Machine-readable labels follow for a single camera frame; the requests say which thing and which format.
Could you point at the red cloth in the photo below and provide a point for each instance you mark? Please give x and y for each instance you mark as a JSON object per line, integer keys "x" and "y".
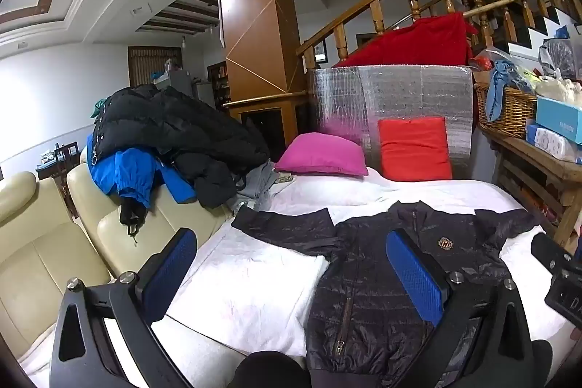
{"x": 409, "y": 47}

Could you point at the clear plastic bag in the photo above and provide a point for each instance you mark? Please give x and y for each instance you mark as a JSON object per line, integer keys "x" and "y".
{"x": 557, "y": 58}

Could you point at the white fluffy bundle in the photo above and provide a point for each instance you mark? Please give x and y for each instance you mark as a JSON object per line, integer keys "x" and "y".
{"x": 561, "y": 90}

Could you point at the grey cloth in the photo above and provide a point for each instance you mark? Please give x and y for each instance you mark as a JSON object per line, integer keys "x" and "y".
{"x": 259, "y": 188}

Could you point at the silver insulation board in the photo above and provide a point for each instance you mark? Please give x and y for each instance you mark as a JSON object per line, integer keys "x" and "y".
{"x": 400, "y": 92}

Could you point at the light blue box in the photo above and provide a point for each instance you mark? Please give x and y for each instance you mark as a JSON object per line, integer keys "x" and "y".
{"x": 559, "y": 120}

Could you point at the dark bookshelf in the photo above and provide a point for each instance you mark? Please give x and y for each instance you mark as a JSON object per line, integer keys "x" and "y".
{"x": 220, "y": 83}

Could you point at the teal cloth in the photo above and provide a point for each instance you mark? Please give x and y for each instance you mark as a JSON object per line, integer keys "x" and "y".
{"x": 97, "y": 108}

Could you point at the wooden pillar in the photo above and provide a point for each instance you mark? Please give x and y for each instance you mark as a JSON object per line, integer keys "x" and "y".
{"x": 254, "y": 6}

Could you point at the blue jacket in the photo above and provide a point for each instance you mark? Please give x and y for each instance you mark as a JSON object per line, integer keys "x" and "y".
{"x": 132, "y": 174}

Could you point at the pink pillow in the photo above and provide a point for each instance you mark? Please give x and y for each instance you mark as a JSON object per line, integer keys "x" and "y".
{"x": 318, "y": 154}

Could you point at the wicker basket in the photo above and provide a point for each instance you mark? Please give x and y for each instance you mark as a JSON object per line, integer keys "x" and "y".
{"x": 514, "y": 110}

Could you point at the red pillow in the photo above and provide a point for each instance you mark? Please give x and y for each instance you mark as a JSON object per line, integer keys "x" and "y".
{"x": 413, "y": 147}

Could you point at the wooden stair banister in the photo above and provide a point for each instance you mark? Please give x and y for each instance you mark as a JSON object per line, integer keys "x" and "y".
{"x": 377, "y": 13}

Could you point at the blue cloth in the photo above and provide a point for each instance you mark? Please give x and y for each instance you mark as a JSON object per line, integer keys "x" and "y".
{"x": 498, "y": 83}

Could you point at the black and white staircase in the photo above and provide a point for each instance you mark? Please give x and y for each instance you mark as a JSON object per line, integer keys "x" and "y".
{"x": 523, "y": 26}

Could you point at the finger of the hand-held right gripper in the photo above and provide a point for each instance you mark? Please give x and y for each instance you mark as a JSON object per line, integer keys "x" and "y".
{"x": 548, "y": 251}

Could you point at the black quilted jacket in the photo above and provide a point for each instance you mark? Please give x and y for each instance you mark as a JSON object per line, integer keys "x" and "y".
{"x": 359, "y": 306}

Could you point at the cream leather sofa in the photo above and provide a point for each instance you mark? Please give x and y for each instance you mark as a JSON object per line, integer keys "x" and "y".
{"x": 45, "y": 256}

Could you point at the white fleece blanket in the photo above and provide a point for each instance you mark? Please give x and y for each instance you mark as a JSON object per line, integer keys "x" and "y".
{"x": 254, "y": 288}

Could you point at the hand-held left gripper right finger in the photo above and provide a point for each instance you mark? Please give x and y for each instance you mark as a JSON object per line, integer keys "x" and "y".
{"x": 416, "y": 279}

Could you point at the white patterned tissue pack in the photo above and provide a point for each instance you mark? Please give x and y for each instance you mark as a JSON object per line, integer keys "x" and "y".
{"x": 554, "y": 145}

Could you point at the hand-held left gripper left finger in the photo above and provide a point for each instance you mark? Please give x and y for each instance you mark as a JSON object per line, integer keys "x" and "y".
{"x": 170, "y": 270}

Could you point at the grey refrigerator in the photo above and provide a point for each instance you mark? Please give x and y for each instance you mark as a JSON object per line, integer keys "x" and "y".
{"x": 182, "y": 83}

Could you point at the black puffer coat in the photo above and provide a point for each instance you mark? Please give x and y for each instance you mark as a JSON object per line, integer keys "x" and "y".
{"x": 182, "y": 124}

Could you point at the wooden shelf table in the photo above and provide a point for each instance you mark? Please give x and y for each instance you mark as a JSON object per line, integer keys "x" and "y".
{"x": 564, "y": 188}

